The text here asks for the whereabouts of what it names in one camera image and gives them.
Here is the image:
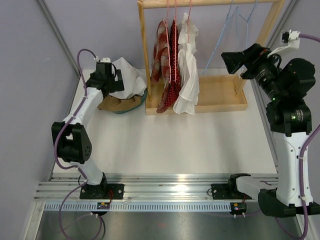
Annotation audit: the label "white ruffled skirt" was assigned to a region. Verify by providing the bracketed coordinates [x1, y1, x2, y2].
[173, 13, 200, 115]

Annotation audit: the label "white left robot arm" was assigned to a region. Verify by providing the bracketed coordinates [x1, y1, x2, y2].
[51, 58, 124, 201]

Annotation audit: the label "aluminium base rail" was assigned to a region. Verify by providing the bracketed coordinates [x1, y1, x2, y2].
[33, 173, 281, 202]

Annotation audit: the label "wooden clothes rack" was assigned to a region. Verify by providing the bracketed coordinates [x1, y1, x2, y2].
[137, 0, 284, 115]

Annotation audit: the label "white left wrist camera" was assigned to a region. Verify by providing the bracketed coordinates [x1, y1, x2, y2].
[94, 57, 111, 63]

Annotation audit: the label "red polka dot skirt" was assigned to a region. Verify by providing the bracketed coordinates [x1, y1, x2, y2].
[163, 26, 181, 111]

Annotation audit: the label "red plaid skirt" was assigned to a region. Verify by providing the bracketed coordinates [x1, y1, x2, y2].
[150, 20, 171, 114]

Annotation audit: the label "white shirt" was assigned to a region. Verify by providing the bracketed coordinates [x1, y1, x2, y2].
[109, 57, 147, 100]

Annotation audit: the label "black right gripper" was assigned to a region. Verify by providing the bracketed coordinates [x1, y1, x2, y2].
[222, 43, 285, 101]

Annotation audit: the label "white slotted cable duct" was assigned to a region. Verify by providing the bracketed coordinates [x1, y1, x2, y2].
[44, 201, 231, 212]

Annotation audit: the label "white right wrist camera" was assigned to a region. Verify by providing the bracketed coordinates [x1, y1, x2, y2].
[267, 30, 301, 58]

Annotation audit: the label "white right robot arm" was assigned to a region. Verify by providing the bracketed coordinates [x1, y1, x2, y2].
[211, 43, 320, 218]

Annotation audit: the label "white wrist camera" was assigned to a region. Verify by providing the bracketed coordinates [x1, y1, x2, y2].
[267, 30, 301, 58]
[94, 57, 111, 63]

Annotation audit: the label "pink wire hanger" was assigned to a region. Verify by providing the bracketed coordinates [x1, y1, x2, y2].
[171, 0, 179, 84]
[163, 0, 172, 84]
[186, 0, 193, 44]

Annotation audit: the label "teal plastic tub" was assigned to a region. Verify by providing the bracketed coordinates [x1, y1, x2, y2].
[111, 89, 148, 115]

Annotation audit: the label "brown skirt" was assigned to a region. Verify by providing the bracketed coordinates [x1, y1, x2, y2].
[97, 93, 145, 113]

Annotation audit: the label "blue wire hanger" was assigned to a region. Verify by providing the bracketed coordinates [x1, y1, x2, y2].
[202, 0, 235, 75]
[235, 0, 258, 48]

